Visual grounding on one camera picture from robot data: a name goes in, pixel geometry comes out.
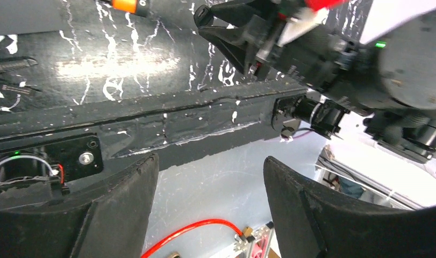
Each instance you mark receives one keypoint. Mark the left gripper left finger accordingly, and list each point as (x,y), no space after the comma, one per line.
(106,219)

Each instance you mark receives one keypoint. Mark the black pliers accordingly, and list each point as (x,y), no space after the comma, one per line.
(8,82)

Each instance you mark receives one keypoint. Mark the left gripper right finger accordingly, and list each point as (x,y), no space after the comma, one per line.
(312,220)

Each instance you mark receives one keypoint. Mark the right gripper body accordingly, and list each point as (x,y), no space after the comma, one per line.
(312,59)

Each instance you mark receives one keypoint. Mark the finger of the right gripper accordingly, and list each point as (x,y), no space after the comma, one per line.
(256,14)
(239,45)

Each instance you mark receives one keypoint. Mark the black head key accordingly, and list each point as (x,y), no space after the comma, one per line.
(203,16)

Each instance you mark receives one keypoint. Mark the orange and black padlock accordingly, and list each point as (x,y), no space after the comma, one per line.
(139,8)

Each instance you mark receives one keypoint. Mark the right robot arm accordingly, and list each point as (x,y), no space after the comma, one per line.
(388,76)

